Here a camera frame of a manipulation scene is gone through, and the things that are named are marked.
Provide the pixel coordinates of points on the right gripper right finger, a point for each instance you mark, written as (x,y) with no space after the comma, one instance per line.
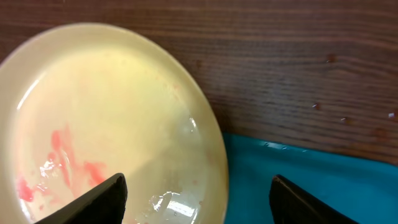
(291,204)

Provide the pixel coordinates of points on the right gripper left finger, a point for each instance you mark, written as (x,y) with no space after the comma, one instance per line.
(104,204)

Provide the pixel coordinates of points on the yellow-green plate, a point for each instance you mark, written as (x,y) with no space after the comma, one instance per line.
(85,101)

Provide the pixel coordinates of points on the blue plastic tray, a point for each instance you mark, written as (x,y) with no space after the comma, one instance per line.
(363,190)

